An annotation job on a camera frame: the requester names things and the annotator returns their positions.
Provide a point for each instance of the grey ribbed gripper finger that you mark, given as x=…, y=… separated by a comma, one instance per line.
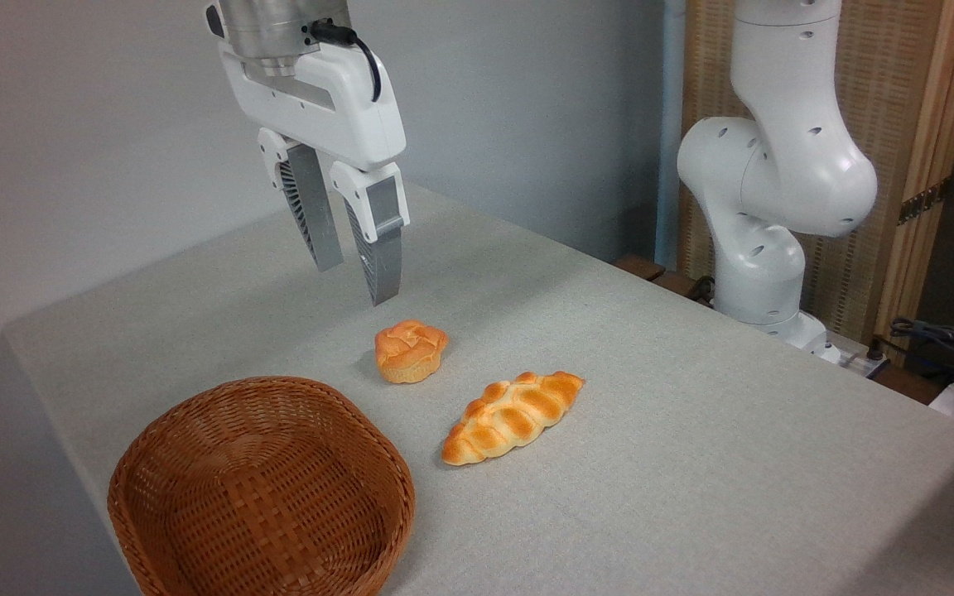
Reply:
x=379, y=244
x=315, y=211

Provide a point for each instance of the brown wicker basket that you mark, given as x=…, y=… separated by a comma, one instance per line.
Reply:
x=262, y=497

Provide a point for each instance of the round knotted bread roll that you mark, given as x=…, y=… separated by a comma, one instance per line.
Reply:
x=411, y=352

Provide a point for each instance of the light blue vertical pipe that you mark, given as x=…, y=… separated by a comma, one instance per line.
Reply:
x=669, y=124

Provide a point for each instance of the metal screen hinge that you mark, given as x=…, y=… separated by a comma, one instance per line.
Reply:
x=922, y=203

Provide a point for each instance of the dark wooden base board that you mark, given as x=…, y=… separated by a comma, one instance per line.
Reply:
x=651, y=271

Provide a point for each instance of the wooden woven folding screen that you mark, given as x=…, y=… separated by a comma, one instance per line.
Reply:
x=908, y=124

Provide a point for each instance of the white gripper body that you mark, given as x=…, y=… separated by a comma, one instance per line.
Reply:
x=344, y=103

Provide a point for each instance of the long braided bread loaf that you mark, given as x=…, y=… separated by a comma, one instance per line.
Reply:
x=510, y=418

